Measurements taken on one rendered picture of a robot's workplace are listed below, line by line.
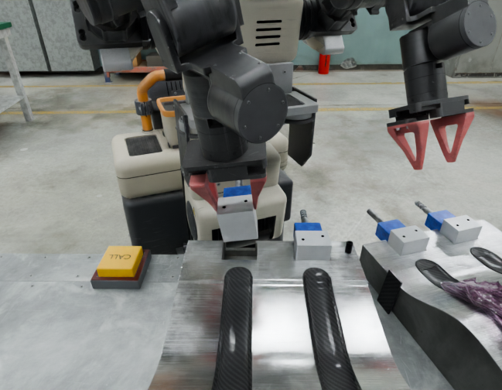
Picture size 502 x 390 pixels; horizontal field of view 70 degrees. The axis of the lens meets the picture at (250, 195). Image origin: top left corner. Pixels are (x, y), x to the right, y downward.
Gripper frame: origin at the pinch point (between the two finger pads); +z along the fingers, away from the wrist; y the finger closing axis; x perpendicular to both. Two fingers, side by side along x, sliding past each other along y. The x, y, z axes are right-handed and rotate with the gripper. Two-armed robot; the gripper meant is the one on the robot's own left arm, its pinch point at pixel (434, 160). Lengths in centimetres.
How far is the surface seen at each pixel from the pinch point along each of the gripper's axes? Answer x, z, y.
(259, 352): -6.9, 16.1, -35.8
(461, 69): 342, -73, 429
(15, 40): 532, -214, -145
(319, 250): 1.1, 9.3, -22.1
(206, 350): -4.6, 14.9, -41.3
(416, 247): 2.0, 13.6, -3.8
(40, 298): 21, 11, -63
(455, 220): 3.0, 11.4, 6.2
